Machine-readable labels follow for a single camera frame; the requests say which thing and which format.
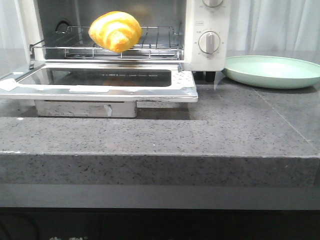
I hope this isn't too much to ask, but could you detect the wire oven rack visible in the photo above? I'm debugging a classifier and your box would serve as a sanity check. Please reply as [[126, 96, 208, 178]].
[[29, 24, 183, 61]]

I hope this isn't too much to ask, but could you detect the oven control knob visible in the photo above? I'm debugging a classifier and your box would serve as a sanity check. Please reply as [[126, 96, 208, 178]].
[[198, 31, 220, 54], [202, 0, 223, 8]]

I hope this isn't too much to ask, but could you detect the light green plate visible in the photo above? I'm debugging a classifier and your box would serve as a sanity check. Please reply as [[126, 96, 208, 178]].
[[222, 55, 320, 90]]

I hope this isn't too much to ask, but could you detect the white Toshiba toaster oven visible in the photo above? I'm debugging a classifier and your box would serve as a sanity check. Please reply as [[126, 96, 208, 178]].
[[15, 0, 232, 83]]

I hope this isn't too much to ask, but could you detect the yellow bread roll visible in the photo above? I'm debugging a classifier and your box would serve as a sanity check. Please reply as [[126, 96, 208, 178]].
[[88, 11, 143, 53]]

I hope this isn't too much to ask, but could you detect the upper oven control knob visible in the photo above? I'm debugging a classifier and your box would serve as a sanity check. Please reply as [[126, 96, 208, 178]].
[[202, 0, 223, 8]]

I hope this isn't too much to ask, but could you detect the lower oven control knob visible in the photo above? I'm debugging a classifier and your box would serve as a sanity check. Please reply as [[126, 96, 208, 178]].
[[198, 31, 220, 54]]

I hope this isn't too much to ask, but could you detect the glass oven door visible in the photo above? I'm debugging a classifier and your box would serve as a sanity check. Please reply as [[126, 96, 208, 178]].
[[0, 60, 198, 118]]

